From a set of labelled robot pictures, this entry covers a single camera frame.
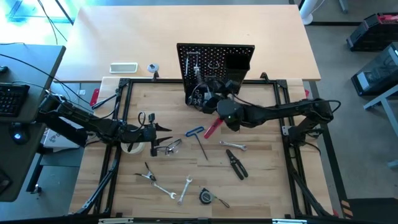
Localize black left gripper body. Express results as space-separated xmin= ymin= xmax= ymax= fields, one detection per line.
xmin=132 ymin=113 xmax=158 ymax=157

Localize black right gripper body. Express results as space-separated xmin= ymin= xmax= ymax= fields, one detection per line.
xmin=201 ymin=80 xmax=241 ymax=114

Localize clear black-framed safety glasses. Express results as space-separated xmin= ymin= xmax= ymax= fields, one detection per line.
xmin=155 ymin=138 xmax=183 ymax=156

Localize blue T-handle hex key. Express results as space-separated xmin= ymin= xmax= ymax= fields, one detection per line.
xmin=185 ymin=125 xmax=209 ymax=162

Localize red utility knife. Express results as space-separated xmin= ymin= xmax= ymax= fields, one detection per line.
xmin=203 ymin=117 xmax=225 ymax=140

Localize short silver combination wrench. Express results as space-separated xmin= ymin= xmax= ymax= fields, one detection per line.
xmin=219 ymin=140 xmax=249 ymax=152

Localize black tape measure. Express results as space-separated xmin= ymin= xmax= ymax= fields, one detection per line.
xmin=198 ymin=187 xmax=231 ymax=209

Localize black wire stripper pliers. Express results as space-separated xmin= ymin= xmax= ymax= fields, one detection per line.
xmin=225 ymin=149 xmax=249 ymax=181

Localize white masking tape roll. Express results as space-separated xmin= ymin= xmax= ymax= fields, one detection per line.
xmin=120 ymin=141 xmax=146 ymax=156

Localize small metal spring clamp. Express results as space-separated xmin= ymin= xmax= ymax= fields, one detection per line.
xmin=134 ymin=161 xmax=157 ymax=182

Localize black pegboard bin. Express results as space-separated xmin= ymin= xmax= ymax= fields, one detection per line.
xmin=224 ymin=53 xmax=251 ymax=94

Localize black perforated pegboard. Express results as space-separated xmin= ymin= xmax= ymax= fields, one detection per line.
xmin=176 ymin=42 xmax=256 ymax=106

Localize pair of hanging wrenches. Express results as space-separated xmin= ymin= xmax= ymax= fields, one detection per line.
xmin=185 ymin=51 xmax=201 ymax=82

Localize white rectangular tray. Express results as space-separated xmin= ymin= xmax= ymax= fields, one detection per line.
xmin=109 ymin=62 xmax=139 ymax=74

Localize black diagonal support beam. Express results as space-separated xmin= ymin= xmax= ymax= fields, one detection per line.
xmin=36 ymin=114 xmax=90 ymax=149

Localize white cardboard box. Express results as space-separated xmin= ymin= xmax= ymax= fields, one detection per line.
xmin=42 ymin=126 xmax=94 ymax=149

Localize black mouse with blue light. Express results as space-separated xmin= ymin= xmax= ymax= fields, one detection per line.
xmin=8 ymin=123 xmax=30 ymax=146

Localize black computer keyboard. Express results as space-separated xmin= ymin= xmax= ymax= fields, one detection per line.
xmin=0 ymin=82 xmax=30 ymax=118

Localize grey office desk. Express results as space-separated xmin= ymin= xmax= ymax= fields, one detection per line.
xmin=0 ymin=43 xmax=67 ymax=203

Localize dark grey equipment case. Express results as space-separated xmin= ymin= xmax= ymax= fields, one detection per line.
xmin=350 ymin=42 xmax=398 ymax=96

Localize black case with red lid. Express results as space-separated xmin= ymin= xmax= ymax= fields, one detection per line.
xmin=346 ymin=12 xmax=398 ymax=52

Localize black aluminium table frame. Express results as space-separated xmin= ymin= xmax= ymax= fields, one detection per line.
xmin=70 ymin=72 xmax=335 ymax=224

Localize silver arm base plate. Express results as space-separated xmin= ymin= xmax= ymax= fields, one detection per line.
xmin=281 ymin=125 xmax=295 ymax=138

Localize white pedestal base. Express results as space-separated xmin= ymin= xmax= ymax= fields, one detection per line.
xmin=298 ymin=0 xmax=326 ymax=26

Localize grey metal table frame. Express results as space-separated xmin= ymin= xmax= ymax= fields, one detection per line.
xmin=363 ymin=83 xmax=398 ymax=169

